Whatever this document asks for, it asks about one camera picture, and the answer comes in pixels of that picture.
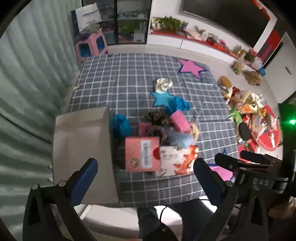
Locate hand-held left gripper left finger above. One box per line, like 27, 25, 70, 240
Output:
23, 158, 99, 241

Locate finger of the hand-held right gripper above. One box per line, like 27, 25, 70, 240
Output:
215, 152, 272, 177
240, 150, 276, 164

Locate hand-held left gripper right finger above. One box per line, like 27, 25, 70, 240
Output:
193, 158, 272, 241

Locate grey cardboard box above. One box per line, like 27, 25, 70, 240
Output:
52, 106, 120, 206

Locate beige braided rope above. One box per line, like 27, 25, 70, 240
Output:
189, 122, 201, 141

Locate light blue feather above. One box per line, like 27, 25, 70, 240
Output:
167, 130, 195, 149

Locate pink carton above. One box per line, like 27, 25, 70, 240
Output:
124, 136, 161, 172

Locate purple scrunchie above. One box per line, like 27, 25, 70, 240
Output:
148, 127, 171, 144

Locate person's right hand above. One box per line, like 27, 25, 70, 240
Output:
268, 200, 296, 219

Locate red round mat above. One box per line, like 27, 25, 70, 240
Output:
231, 104, 282, 152

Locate black round pan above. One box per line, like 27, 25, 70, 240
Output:
238, 122, 252, 142

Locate white fox print carton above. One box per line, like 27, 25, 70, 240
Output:
159, 145, 200, 176

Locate person's leg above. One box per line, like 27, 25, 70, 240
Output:
136, 200, 218, 241

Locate small brown cardboard box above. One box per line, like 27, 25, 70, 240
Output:
245, 70, 262, 87

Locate yellow round woven lid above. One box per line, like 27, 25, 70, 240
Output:
219, 76, 233, 89

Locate grey checked blanket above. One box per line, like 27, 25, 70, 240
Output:
67, 53, 242, 208

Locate low white cabinet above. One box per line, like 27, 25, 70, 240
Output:
145, 29, 266, 71

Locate pink plastic stool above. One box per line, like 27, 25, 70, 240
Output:
75, 32, 110, 63

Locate black television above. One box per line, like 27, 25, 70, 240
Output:
182, 0, 271, 46

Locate green plants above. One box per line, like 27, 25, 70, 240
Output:
151, 16, 188, 33

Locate white paper bag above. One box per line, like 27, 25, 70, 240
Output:
71, 2, 101, 33

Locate glass door cabinet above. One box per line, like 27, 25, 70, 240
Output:
81, 0, 153, 45

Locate black cable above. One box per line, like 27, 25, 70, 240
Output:
158, 205, 170, 232

